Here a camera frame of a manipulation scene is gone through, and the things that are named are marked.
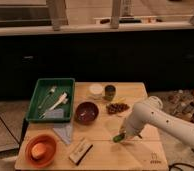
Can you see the green pepper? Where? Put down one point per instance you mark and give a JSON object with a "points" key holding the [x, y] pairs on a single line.
{"points": [[119, 137]]}

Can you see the orange bowl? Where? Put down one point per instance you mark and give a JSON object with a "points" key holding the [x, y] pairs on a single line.
{"points": [[48, 157]]}

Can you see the green plastic tray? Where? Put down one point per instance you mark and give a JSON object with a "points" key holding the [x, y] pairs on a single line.
{"points": [[42, 87]]}

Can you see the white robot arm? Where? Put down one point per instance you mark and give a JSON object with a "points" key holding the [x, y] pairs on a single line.
{"points": [[149, 111]]}

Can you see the orange fruit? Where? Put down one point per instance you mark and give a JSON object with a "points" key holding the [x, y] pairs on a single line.
{"points": [[38, 150]]}

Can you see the metal fork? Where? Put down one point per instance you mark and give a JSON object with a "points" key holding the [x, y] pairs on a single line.
{"points": [[51, 91]]}

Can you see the grey folded cloth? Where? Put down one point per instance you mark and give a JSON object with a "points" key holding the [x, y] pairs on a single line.
{"points": [[64, 131]]}

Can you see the dark green cup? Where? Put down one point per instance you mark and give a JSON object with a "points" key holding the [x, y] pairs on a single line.
{"points": [[110, 92]]}

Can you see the wooden block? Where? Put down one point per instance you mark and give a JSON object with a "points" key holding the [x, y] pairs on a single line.
{"points": [[80, 151]]}

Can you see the purple bowl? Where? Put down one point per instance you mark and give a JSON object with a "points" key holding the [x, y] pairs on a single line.
{"points": [[86, 113]]}

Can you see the grey sponge in tray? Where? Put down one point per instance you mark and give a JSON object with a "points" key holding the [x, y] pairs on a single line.
{"points": [[56, 113]]}

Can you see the bunch of brown grapes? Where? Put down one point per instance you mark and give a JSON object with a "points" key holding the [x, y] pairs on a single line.
{"points": [[114, 108]]}

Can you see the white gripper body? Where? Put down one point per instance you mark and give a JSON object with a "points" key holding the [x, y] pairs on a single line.
{"points": [[130, 128]]}

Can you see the white spatula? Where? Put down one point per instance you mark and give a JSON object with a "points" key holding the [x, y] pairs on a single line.
{"points": [[59, 101]]}

